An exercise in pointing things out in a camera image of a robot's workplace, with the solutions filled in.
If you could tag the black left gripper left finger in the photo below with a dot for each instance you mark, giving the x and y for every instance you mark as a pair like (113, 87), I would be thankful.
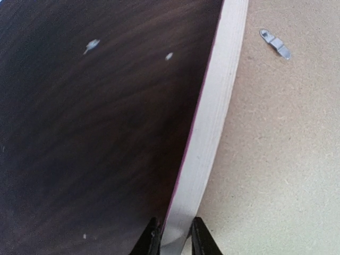
(149, 241)

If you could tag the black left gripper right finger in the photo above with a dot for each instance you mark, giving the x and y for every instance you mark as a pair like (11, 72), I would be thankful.
(202, 241)

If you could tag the metal frame clip top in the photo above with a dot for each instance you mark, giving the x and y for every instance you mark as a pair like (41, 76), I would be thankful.
(275, 43)

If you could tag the light wood picture frame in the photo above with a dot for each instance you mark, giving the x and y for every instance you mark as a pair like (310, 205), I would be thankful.
(207, 126)

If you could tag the brown backing board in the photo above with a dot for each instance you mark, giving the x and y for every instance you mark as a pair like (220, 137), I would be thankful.
(274, 187)

